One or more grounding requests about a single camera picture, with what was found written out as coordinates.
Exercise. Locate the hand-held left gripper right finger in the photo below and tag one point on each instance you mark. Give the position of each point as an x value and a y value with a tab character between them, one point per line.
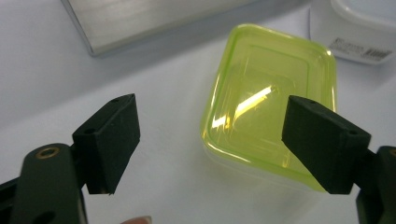
323	143

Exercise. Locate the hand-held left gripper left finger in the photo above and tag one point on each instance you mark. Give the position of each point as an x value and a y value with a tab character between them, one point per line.
109	146

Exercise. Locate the green lidded plastic container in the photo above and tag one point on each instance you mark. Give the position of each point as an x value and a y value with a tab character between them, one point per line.
264	84

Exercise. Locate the white lidded plastic container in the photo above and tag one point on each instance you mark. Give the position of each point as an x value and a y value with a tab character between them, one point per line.
351	31

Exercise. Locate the brushed metal plate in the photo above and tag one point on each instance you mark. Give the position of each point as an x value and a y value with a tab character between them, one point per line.
140	21

